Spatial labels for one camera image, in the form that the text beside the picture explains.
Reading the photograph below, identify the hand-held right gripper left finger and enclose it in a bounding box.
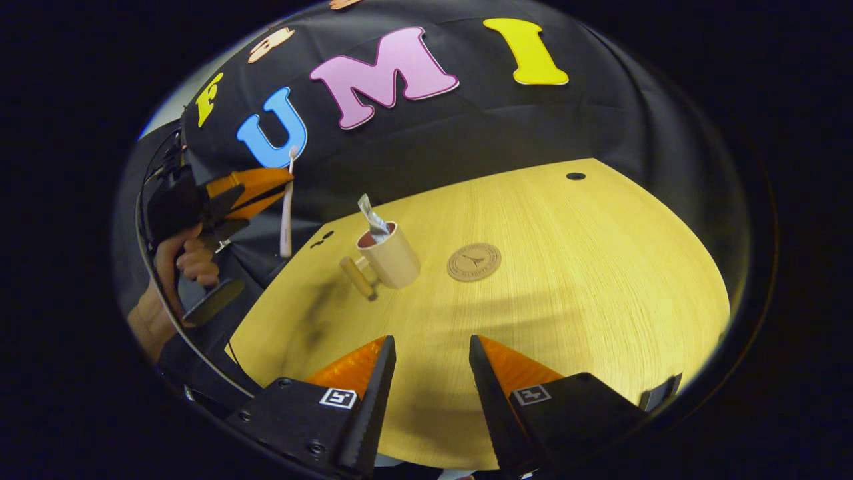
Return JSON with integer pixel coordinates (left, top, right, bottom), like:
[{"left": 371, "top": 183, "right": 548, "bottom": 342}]
[{"left": 225, "top": 335, "right": 397, "bottom": 479}]

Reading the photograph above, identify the pink white toothbrush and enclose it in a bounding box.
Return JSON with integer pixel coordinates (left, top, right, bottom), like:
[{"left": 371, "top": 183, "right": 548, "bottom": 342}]
[{"left": 279, "top": 145, "right": 299, "bottom": 259}]

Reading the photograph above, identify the black backdrop cloth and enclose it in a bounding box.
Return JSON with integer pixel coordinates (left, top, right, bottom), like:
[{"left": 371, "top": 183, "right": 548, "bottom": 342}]
[{"left": 113, "top": 0, "right": 754, "bottom": 401}]

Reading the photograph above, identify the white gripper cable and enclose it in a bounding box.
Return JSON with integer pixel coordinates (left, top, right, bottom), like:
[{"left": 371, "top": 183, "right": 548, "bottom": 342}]
[{"left": 135, "top": 193, "right": 255, "bottom": 397}]

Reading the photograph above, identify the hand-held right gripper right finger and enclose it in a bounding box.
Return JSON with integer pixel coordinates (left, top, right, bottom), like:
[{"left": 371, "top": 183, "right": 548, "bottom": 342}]
[{"left": 469, "top": 334, "right": 648, "bottom": 479}]

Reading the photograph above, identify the wooden desktop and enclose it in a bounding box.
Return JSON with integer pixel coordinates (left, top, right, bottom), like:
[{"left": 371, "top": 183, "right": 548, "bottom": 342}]
[{"left": 227, "top": 158, "right": 732, "bottom": 471}]

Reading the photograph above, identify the round cork coaster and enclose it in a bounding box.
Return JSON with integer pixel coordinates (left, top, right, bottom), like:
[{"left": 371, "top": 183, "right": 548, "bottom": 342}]
[{"left": 446, "top": 242, "right": 502, "bottom": 283}]

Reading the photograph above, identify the white toothpaste tube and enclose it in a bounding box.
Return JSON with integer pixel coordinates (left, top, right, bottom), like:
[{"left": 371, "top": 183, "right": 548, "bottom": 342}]
[{"left": 357, "top": 193, "right": 394, "bottom": 244}]

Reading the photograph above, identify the beige cup with wooden handle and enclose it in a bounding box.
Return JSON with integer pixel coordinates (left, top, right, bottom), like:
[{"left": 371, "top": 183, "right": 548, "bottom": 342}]
[{"left": 340, "top": 221, "right": 422, "bottom": 301}]

